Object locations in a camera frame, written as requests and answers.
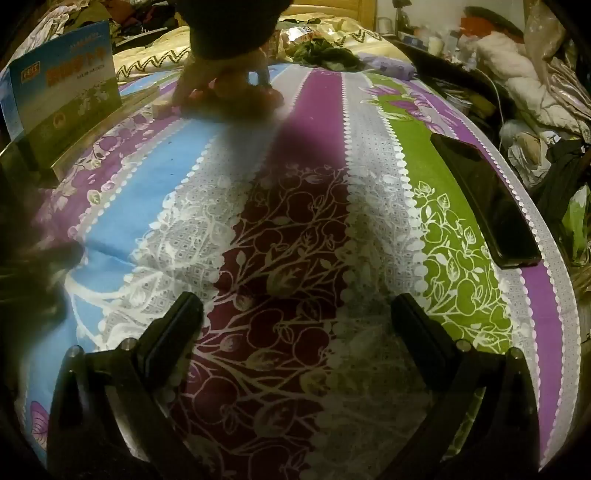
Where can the black smartphone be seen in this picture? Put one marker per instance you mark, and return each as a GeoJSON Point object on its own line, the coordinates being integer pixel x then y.
{"type": "Point", "coordinates": [485, 198]}

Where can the wooden headboard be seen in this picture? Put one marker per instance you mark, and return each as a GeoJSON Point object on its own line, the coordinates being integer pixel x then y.
{"type": "Point", "coordinates": [341, 9]}

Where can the pile of dark clothes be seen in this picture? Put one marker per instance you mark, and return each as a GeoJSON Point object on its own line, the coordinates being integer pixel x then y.
{"type": "Point", "coordinates": [129, 18]}

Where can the blue carton box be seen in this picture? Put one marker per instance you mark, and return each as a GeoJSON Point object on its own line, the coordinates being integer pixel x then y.
{"type": "Point", "coordinates": [64, 78]}

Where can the striped floral bedsheet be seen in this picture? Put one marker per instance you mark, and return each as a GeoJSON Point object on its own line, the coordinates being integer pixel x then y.
{"type": "Point", "coordinates": [295, 207]}

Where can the beige zigzag quilt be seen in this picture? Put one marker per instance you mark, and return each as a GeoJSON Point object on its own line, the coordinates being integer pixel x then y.
{"type": "Point", "coordinates": [147, 53]}

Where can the green leafy vegetable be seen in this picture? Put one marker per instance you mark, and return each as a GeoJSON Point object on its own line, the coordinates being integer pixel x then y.
{"type": "Point", "coordinates": [328, 55]}

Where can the dark wooden nightstand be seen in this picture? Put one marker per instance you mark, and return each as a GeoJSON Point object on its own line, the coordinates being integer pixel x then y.
{"type": "Point", "coordinates": [429, 60]}

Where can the small pale chunk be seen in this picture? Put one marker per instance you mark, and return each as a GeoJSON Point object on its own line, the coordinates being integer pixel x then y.
{"type": "Point", "coordinates": [161, 110]}

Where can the shiny snack packet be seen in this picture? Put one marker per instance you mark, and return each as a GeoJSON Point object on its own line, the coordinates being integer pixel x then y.
{"type": "Point", "coordinates": [300, 34]}

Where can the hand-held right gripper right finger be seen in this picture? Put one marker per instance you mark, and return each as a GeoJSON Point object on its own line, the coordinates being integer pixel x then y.
{"type": "Point", "coordinates": [422, 341]}

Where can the pile of pale clothes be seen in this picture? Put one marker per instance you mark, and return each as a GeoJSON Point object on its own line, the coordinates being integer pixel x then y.
{"type": "Point", "coordinates": [508, 60]}

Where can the purple tissue packet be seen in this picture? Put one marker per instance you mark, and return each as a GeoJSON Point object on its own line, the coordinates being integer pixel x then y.
{"type": "Point", "coordinates": [388, 67]}

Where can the shiny beige curtain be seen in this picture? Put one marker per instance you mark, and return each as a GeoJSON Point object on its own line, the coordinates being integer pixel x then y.
{"type": "Point", "coordinates": [545, 27]}

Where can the green plastic bag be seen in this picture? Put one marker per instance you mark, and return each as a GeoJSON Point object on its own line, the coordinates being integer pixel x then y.
{"type": "Point", "coordinates": [577, 217]}

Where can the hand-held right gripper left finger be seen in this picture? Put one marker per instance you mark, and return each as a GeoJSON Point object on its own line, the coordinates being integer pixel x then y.
{"type": "Point", "coordinates": [173, 332]}

